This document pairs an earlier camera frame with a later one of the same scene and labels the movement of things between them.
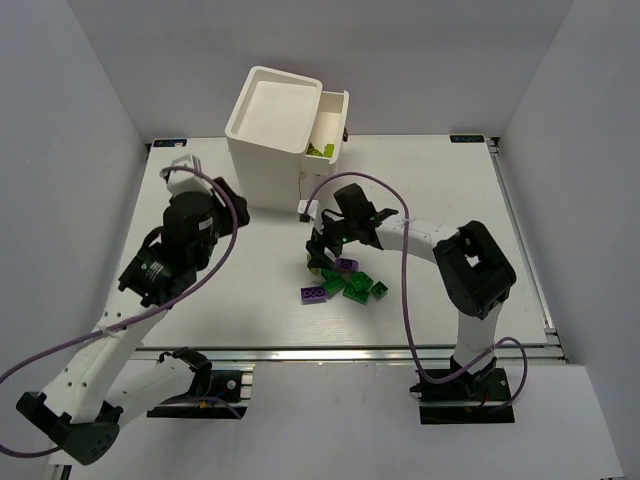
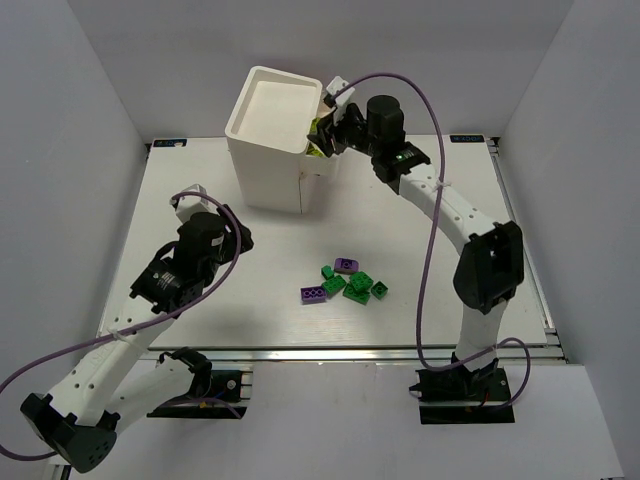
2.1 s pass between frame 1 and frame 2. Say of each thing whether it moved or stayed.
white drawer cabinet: stayed
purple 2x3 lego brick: stayed
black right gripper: moved
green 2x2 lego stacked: stayed
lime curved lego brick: moved
